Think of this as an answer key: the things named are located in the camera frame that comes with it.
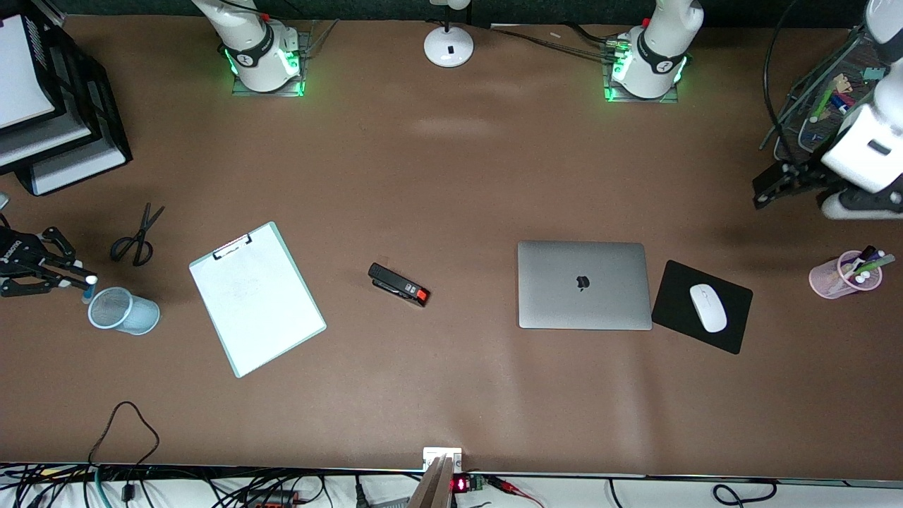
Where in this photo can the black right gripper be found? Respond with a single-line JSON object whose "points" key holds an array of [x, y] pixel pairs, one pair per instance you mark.
{"points": [[15, 259]]}

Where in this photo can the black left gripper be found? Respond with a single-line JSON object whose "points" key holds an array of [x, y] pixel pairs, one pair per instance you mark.
{"points": [[802, 178]]}

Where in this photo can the blue marker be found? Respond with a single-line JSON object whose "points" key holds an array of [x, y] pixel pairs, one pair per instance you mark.
{"points": [[91, 280]]}

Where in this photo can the silver laptop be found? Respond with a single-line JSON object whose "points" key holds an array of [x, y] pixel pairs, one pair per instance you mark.
{"points": [[584, 282]]}

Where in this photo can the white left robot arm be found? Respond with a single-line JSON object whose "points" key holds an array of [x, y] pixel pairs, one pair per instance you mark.
{"points": [[659, 42]]}

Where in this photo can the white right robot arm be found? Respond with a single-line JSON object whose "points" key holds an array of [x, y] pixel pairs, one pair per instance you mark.
{"points": [[261, 49]]}

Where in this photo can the green marker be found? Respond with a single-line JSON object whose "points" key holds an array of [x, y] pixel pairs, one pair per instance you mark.
{"points": [[822, 104]]}

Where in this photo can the black scissors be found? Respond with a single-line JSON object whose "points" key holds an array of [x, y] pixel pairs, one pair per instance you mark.
{"points": [[144, 233]]}

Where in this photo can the light blue mesh cup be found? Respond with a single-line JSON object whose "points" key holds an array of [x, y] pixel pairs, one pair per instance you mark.
{"points": [[137, 316]]}

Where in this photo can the white paper stack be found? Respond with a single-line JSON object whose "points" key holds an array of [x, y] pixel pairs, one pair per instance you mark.
{"points": [[77, 169], [21, 70], [42, 137]]}

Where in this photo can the pink mesh pen cup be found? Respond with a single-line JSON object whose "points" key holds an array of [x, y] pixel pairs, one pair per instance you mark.
{"points": [[825, 281]]}

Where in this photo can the small blue stationery item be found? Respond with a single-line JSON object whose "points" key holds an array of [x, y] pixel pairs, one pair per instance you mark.
{"points": [[839, 102]]}

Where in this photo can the white computer mouse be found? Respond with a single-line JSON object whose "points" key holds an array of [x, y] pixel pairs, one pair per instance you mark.
{"points": [[707, 308]]}

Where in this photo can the green pen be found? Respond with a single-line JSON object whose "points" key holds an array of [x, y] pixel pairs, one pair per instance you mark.
{"points": [[878, 264]]}

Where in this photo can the pink yellow stationery item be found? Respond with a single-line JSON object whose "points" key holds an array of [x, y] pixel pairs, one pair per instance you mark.
{"points": [[845, 83]]}

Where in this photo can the black mouse pad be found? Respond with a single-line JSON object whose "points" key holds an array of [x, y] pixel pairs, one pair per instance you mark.
{"points": [[674, 303]]}

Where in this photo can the green clipboard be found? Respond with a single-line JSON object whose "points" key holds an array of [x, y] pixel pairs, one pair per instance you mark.
{"points": [[227, 249]]}

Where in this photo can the black stacked file tray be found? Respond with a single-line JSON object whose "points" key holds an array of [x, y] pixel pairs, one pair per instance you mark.
{"points": [[85, 92]]}

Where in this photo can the white paper sheet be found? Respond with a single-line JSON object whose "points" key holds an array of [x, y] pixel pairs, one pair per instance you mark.
{"points": [[261, 317]]}

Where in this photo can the black orange power strip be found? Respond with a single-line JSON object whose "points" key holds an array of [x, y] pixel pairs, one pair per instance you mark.
{"points": [[271, 499]]}

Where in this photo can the black red stapler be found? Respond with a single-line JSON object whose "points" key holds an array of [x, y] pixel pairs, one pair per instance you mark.
{"points": [[395, 282]]}

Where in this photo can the white round-base stand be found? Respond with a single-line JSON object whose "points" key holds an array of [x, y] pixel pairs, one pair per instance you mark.
{"points": [[449, 48]]}

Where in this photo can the red LED circuit board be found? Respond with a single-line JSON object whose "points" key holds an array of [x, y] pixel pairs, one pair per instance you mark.
{"points": [[460, 484]]}

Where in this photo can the white mount plate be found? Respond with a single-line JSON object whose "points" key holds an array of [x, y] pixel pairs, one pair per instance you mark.
{"points": [[434, 455]]}

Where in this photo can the grey metal post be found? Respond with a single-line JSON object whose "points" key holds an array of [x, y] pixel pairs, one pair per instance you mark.
{"points": [[432, 490]]}

